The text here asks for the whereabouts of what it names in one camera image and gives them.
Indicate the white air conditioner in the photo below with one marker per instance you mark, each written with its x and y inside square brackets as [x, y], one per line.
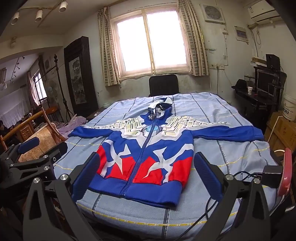
[261, 10]

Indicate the black speaker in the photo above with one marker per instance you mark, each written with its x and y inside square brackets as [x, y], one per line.
[272, 61]

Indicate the white track spotlight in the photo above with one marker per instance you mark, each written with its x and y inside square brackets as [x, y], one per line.
[63, 6]
[39, 15]
[15, 18]

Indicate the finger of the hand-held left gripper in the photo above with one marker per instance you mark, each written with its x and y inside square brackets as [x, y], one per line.
[57, 153]
[27, 145]

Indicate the black monitor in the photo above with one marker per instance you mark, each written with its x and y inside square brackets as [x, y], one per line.
[264, 81]

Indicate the light blue plaid bedsheet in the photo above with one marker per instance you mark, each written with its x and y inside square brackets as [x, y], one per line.
[231, 150]

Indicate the window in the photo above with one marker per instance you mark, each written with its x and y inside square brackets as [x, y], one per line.
[150, 39]

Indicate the black chair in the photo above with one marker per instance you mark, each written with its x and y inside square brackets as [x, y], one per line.
[163, 84]

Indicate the white electrical panel box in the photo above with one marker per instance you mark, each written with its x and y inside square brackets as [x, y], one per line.
[241, 34]

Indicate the wall socket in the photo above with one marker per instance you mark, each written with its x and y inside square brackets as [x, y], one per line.
[217, 66]

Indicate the red chair back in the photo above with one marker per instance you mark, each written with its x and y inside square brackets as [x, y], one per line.
[285, 171]

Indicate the standing electric fan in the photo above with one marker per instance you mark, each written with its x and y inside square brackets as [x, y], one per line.
[52, 89]

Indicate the dark wooden coat stand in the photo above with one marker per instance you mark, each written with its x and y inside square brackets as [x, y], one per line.
[62, 92]

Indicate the black shelf with electronics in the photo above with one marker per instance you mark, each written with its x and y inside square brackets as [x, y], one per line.
[252, 104]

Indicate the black hat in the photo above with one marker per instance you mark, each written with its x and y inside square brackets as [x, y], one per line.
[240, 84]

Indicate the beige patterned curtain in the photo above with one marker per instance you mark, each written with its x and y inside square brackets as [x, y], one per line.
[195, 41]
[107, 53]

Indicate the white plastic bucket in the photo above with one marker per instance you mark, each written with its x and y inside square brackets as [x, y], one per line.
[289, 106]

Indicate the purple cloth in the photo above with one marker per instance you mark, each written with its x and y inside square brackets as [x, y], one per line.
[69, 126]

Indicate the white paper cup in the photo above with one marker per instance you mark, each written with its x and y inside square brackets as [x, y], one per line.
[250, 90]

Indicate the blue red white hoodie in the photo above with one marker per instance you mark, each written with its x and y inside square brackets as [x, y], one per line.
[148, 150]

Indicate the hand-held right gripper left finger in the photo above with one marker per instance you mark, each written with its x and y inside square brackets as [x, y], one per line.
[86, 171]

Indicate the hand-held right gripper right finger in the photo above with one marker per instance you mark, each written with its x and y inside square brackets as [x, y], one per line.
[207, 175]

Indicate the wooden chair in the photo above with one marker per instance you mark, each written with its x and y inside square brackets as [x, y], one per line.
[44, 136]

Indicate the black power adapter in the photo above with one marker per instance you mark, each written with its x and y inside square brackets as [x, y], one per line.
[272, 176]

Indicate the dark framed painting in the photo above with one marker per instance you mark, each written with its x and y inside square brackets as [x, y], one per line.
[79, 78]

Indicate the white wall ventilation fan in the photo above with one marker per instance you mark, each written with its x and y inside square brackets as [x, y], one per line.
[213, 12]

